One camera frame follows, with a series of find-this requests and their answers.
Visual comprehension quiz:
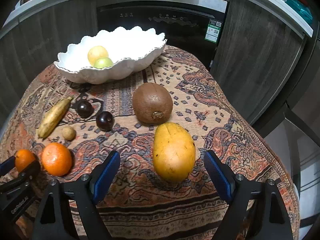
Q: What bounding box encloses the small tan longan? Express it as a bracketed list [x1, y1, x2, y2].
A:
[62, 126, 76, 141]

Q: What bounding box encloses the green apple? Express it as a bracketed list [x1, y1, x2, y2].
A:
[93, 57, 113, 69]

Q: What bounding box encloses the orange mandarin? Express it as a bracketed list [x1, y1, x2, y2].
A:
[15, 149, 36, 173]
[41, 142, 72, 177]

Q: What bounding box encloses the small yellow banana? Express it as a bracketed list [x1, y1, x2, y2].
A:
[37, 96, 73, 138]

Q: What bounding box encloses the teal plastic bag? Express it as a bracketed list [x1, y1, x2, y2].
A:
[282, 0, 313, 25]

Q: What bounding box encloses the brown kiwi fruit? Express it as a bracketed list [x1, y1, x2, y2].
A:
[132, 83, 173, 125]

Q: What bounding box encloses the yellow round pear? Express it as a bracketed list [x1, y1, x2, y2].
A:
[87, 46, 108, 66]

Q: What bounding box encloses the green energy label sticker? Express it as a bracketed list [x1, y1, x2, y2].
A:
[204, 20, 222, 43]

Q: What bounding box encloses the dark cherry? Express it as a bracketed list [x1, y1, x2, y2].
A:
[96, 111, 114, 131]
[76, 100, 94, 118]

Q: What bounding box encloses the yellow mango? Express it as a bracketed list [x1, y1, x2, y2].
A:
[152, 122, 196, 184]

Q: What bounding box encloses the black built-in dishwasher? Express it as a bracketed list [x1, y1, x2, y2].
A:
[96, 0, 228, 69]

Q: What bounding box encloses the patterned paisley tablecloth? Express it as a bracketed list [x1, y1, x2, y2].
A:
[1, 46, 300, 239]

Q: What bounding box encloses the white scalloped fruit bowl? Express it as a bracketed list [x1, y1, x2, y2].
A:
[54, 26, 167, 85]

